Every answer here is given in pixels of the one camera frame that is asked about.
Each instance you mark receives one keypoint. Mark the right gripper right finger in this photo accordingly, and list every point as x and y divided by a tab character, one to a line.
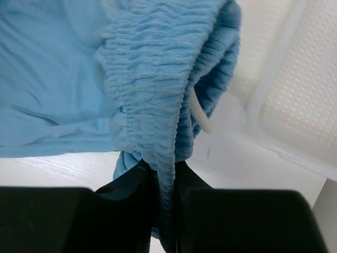
227	220

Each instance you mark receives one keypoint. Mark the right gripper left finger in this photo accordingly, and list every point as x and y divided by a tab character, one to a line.
114	218

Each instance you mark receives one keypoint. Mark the light blue shorts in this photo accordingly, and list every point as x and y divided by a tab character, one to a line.
138	77

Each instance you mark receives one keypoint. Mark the white perforated plastic basket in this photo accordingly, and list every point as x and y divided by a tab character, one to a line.
286	78

